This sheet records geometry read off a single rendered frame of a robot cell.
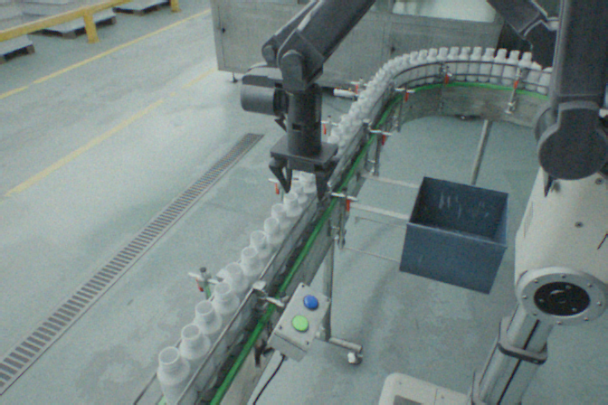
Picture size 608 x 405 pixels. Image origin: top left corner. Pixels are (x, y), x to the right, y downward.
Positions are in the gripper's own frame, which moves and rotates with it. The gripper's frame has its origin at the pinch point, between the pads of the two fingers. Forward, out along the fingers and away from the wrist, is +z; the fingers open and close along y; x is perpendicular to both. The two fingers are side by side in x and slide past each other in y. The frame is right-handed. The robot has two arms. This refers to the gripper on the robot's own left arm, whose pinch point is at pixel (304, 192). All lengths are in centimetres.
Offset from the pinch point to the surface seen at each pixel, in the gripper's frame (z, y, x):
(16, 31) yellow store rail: 96, -500, 307
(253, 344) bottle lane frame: 41.2, -9.9, -7.2
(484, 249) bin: 48, 38, 56
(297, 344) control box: 30.1, 2.6, -10.6
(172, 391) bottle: 30.0, -14.6, -28.8
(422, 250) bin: 55, 20, 55
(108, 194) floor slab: 139, -209, 126
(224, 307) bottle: 26.8, -14.0, -10.1
